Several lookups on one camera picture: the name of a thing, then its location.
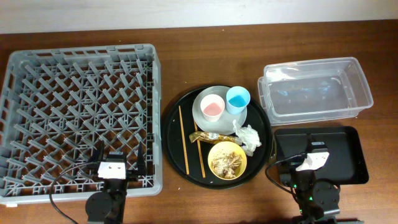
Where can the grey dishwasher rack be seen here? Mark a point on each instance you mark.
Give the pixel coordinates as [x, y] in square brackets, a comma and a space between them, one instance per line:
[57, 105]

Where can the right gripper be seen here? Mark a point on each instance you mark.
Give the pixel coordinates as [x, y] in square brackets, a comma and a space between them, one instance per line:
[303, 175]

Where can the pink cup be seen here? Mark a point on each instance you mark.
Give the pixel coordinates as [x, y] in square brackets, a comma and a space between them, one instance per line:
[212, 107]

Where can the wooden chopstick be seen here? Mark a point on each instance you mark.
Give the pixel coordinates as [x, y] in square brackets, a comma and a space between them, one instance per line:
[183, 141]
[199, 153]

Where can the blue cup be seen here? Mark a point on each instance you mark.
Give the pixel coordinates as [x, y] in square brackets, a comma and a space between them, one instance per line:
[237, 99]

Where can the black rectangular tray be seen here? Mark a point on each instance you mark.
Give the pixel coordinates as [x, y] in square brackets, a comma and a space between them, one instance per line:
[345, 164]

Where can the yellow bowl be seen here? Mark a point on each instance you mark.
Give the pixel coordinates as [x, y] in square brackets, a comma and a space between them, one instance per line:
[228, 146]

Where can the grey plate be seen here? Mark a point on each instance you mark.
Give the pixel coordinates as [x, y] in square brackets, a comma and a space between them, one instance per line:
[225, 124]

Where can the clear plastic bin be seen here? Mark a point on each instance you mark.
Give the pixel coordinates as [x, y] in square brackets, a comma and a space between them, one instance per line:
[314, 90]

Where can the brown food wrapper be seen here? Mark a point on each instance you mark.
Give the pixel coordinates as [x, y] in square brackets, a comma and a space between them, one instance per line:
[213, 138]

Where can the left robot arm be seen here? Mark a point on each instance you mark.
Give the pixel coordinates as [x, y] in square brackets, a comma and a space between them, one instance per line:
[107, 206]

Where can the rice and mushroom leftovers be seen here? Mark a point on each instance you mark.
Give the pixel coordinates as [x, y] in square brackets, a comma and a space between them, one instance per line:
[225, 164]

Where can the white tissue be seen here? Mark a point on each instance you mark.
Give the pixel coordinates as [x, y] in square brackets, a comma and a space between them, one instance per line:
[249, 138]

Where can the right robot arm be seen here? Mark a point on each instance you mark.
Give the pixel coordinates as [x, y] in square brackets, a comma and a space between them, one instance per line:
[313, 171]

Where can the round black tray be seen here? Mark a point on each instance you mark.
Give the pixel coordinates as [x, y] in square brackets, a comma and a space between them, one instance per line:
[173, 149]

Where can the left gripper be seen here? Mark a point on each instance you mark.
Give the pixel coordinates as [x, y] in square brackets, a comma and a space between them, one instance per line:
[132, 177]

